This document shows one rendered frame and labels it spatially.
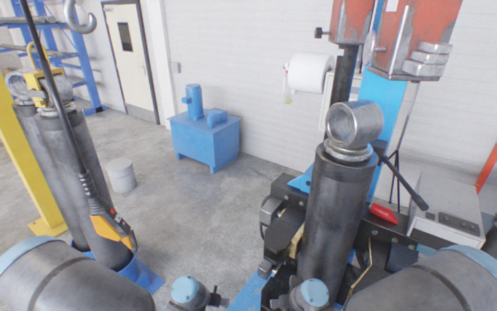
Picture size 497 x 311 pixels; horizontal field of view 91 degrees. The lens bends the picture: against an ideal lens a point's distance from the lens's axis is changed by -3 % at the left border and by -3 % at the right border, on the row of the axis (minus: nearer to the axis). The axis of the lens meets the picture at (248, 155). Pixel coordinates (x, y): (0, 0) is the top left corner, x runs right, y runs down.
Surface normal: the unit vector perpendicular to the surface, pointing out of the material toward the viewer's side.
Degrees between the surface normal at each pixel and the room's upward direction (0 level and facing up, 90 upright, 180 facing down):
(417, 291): 28
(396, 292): 38
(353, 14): 90
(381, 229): 90
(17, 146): 90
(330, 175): 90
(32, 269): 15
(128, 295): 52
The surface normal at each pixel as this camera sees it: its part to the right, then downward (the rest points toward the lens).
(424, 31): 0.01, 0.49
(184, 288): -0.14, -0.68
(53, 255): 0.12, -0.95
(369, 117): 0.34, -0.06
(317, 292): 0.13, -0.67
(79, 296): 0.40, -0.56
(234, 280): 0.00, -0.87
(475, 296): 0.22, -0.45
